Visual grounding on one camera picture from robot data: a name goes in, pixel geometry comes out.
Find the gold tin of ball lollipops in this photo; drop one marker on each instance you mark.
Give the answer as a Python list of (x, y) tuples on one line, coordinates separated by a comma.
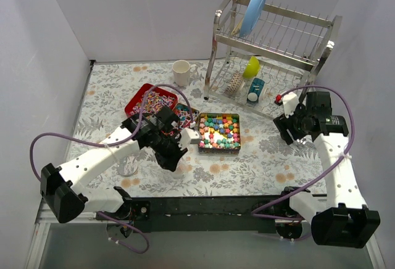
[(182, 111)]

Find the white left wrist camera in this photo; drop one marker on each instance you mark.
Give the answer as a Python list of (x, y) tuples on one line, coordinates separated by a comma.
[(189, 136)]

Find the clear glass jar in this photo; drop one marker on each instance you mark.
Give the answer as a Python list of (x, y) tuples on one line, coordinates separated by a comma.
[(183, 167)]

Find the teal and white container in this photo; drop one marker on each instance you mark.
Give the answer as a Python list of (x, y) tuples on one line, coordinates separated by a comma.
[(256, 91)]

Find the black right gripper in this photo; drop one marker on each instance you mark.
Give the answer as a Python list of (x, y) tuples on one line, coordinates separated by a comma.
[(284, 127)]

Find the stainless steel dish rack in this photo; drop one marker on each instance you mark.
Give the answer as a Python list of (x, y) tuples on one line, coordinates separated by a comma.
[(291, 48)]

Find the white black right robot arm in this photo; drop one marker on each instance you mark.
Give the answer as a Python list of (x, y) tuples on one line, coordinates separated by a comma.
[(339, 188)]

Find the red tin of swirl lollipops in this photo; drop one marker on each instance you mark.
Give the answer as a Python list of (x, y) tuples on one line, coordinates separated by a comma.
[(155, 100)]

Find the aluminium table edge rail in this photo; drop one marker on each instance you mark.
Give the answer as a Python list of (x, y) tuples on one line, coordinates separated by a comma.
[(208, 232)]

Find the yellow green bowl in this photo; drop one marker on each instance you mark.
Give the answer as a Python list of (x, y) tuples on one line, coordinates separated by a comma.
[(252, 68)]

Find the light blue plate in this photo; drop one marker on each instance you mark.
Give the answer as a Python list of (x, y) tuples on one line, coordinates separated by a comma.
[(251, 16)]

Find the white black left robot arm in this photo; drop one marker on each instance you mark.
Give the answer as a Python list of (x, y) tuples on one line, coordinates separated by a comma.
[(65, 188)]

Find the white ceramic mug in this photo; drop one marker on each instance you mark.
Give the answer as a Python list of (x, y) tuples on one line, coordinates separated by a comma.
[(182, 71)]

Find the silver metal scoop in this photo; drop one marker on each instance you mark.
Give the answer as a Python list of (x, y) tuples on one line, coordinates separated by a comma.
[(303, 141)]

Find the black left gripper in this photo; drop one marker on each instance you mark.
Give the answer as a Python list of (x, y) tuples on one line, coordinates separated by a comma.
[(168, 155)]

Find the gold tin of star candies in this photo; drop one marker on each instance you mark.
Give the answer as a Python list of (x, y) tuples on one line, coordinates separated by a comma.
[(220, 133)]

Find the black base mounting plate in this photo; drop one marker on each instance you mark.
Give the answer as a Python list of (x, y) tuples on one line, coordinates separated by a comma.
[(209, 213)]

